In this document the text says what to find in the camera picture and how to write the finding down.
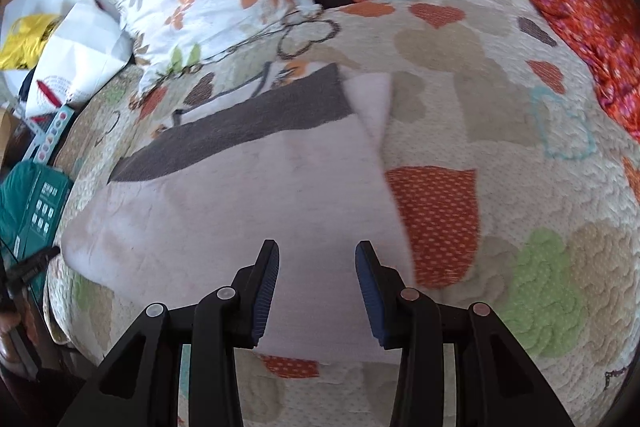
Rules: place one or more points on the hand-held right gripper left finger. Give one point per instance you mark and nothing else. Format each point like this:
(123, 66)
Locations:
(262, 297)

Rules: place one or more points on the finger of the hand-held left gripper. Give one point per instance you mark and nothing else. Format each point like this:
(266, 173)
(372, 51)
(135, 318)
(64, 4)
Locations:
(30, 268)

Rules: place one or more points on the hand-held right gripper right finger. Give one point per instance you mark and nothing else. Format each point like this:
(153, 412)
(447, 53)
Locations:
(372, 297)

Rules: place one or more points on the white floral zip sweater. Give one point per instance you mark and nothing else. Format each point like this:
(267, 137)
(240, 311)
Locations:
(250, 187)

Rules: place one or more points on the green box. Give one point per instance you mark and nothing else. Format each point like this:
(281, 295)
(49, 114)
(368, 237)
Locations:
(35, 202)

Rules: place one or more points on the long box with coloured shapes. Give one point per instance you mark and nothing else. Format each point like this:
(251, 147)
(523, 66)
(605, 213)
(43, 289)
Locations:
(50, 132)

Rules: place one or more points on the heart patterned quilt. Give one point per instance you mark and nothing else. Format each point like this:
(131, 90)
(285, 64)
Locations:
(500, 132)

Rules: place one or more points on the white paper bag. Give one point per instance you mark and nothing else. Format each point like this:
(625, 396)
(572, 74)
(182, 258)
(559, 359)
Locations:
(75, 57)

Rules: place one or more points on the yellow plastic bag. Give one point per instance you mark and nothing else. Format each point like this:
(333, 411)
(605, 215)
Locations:
(25, 42)

